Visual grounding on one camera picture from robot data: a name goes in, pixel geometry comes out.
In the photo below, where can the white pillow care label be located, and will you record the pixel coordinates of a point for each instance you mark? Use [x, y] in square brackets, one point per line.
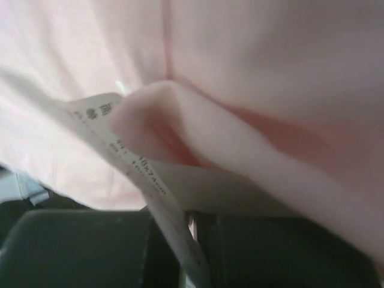
[170, 190]

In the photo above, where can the pink Journey pillow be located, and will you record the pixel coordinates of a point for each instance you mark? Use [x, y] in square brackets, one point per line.
[241, 106]

